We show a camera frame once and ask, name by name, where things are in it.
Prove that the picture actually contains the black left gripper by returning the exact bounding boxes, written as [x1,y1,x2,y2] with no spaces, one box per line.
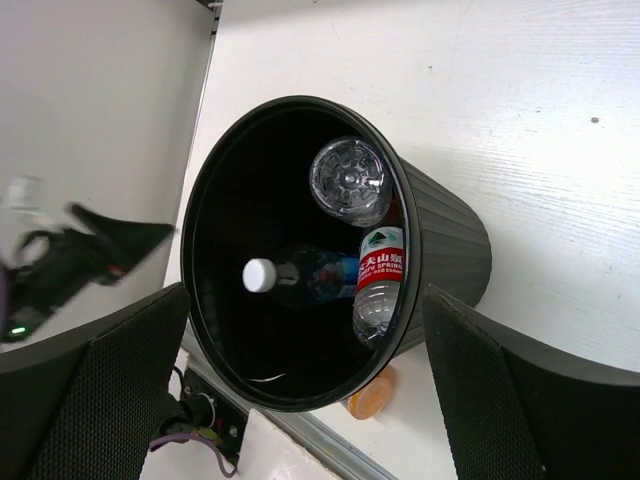
[1,203,175,343]

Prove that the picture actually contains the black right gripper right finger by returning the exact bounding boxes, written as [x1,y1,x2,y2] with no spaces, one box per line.
[421,286,639,479]

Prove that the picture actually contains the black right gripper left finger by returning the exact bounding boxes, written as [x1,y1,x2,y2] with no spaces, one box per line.
[1,283,190,479]

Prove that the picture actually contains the orange juice bottle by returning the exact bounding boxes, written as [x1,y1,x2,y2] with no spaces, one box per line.
[342,366,397,420]

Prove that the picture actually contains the red label plastic bottle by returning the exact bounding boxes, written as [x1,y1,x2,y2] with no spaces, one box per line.
[353,226,404,349]

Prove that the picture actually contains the blue label Aquafina bottle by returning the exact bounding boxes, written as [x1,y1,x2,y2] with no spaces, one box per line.
[242,245,359,308]

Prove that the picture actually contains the clear unlabelled plastic bottle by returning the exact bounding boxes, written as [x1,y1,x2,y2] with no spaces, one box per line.
[309,136,393,228]

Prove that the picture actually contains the black ribbed waste bin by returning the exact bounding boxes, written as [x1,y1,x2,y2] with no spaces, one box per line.
[181,96,492,412]

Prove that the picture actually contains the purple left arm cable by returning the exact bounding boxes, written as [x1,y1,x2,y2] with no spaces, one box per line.
[148,432,239,479]

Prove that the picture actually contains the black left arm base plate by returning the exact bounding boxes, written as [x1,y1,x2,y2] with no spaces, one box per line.
[177,367,248,466]

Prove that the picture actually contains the aluminium table edge rail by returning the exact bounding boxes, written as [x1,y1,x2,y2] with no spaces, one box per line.
[181,340,396,479]

